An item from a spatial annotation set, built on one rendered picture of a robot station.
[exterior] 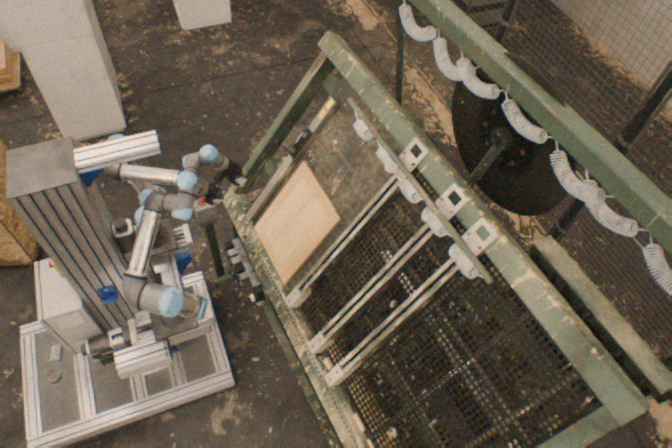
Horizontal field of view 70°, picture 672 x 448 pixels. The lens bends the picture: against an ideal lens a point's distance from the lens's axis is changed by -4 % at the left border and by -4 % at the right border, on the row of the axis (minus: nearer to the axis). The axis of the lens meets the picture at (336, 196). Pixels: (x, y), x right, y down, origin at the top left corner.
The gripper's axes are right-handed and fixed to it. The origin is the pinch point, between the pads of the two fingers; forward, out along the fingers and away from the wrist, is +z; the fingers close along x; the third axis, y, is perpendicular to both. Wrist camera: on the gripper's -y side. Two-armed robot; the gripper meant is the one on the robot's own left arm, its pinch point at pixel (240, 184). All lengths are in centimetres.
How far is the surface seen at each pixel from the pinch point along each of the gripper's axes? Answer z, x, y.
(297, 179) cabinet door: 22.7, 0.5, 24.6
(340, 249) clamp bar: 19, -54, 31
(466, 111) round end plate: 16, -23, 121
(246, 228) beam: 42.0, 3.3, -21.9
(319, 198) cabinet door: 21.1, -19.5, 32.0
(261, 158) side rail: 27.8, 33.0, 7.7
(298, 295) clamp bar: 37, -56, -4
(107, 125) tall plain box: 68, 205, -132
